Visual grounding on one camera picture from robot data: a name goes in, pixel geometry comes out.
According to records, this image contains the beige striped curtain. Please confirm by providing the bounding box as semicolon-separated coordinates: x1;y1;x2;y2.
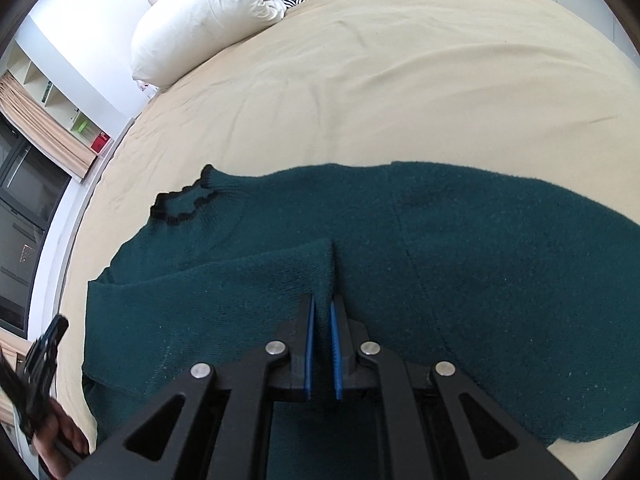
1;72;96;180

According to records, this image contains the white pillow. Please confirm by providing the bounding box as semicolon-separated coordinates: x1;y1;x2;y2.
130;0;288;89

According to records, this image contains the left hand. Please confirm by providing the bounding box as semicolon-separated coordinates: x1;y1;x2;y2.
31;401;91;480

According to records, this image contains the red box on shelf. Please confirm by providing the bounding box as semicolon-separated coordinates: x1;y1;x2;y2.
91;132;111;154

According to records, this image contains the white wall shelf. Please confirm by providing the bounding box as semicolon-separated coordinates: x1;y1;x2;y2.
8;40;104;151

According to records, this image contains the dark green knitted sweater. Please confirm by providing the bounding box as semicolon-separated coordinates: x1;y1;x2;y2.
82;162;639;444

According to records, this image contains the dark window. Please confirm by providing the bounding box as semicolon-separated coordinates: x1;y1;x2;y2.
0;120;70;337

